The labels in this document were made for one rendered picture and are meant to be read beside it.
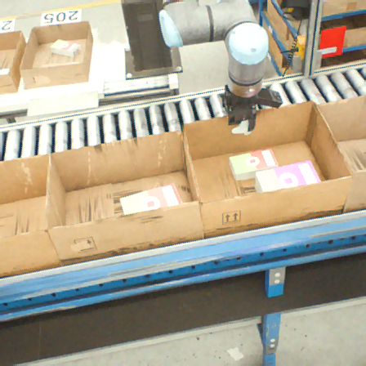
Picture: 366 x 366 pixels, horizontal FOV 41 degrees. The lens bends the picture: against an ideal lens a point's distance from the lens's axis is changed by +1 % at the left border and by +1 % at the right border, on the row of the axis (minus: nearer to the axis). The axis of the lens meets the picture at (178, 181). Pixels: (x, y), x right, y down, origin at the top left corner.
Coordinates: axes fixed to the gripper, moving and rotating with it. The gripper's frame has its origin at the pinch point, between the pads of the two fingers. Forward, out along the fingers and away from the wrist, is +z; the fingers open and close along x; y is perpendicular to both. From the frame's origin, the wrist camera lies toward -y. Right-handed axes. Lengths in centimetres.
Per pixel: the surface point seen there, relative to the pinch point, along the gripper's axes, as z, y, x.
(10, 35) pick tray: 45, 87, -112
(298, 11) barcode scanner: 13, -36, -60
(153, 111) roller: 37, 26, -44
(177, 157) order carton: 5.7, 22.0, 1.4
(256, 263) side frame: 12.9, 6.2, 37.0
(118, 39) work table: 52, 36, -104
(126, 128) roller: 35, 38, -36
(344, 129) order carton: 6.9, -30.6, 1.7
